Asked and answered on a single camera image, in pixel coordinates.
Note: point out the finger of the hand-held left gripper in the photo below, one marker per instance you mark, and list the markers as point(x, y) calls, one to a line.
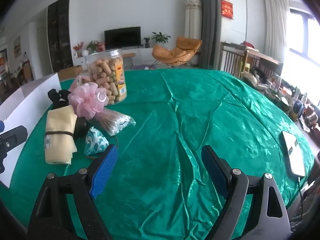
point(12, 137)

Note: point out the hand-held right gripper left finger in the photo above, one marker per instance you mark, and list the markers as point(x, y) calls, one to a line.
point(105, 172)

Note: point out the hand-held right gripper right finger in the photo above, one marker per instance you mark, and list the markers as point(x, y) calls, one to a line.
point(215, 172)

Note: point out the white cardboard box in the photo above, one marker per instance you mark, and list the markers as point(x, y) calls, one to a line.
point(25, 100)

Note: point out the pink mesh bath sponge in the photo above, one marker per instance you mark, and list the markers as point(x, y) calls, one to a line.
point(85, 102)

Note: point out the teal patterned fabric pouch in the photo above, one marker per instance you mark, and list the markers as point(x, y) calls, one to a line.
point(96, 141)

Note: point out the cream rolled cloth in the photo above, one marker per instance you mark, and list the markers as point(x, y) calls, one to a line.
point(60, 122)

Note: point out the bag of cotton swabs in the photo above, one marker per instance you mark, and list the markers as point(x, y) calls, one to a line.
point(115, 122)

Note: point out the green velvet tablecloth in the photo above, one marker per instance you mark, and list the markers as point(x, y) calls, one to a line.
point(175, 130)

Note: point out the silver smartphone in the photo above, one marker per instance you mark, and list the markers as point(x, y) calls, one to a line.
point(292, 155)

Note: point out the brown cardboard box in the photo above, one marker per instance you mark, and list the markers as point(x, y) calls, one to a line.
point(70, 72)

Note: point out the clear plastic snack jar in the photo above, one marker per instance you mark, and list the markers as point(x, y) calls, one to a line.
point(107, 75)

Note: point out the pile of household clutter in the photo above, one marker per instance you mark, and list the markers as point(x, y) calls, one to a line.
point(282, 92)

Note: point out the purple floor mat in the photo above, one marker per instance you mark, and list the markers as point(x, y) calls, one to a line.
point(141, 67)

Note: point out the red flowers in vase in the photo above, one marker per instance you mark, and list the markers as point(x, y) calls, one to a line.
point(78, 47)

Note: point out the wooden crib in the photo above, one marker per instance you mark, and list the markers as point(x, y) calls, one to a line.
point(230, 57)

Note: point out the dark tall cabinet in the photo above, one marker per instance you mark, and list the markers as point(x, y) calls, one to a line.
point(58, 30)

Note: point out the wooden stool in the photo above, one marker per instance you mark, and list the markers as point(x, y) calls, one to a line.
point(128, 55)

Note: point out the flowering potted plant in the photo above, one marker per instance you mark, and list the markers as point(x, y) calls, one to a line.
point(94, 46)

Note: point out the white television cabinet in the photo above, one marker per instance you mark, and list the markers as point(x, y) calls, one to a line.
point(145, 55)

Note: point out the orange lounge chair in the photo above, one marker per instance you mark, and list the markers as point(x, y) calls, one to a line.
point(180, 52)

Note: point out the black television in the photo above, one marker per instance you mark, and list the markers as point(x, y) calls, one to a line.
point(122, 37)

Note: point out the small potted plant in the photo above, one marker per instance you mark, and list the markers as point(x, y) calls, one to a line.
point(147, 42)

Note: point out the grey curtain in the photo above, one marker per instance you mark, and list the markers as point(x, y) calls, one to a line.
point(210, 30)

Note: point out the large green potted plant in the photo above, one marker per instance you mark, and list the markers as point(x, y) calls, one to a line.
point(160, 37)

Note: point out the white standing air conditioner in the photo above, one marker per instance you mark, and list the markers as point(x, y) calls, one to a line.
point(192, 17)

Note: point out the white curtain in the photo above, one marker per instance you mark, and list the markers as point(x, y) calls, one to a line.
point(276, 25)

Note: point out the dark framed window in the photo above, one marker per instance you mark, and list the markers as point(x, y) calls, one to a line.
point(312, 42)

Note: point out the framed wall picture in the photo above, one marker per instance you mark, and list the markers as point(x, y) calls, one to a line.
point(17, 47)

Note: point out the red wall hanging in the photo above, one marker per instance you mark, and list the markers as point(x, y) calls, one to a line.
point(227, 8)

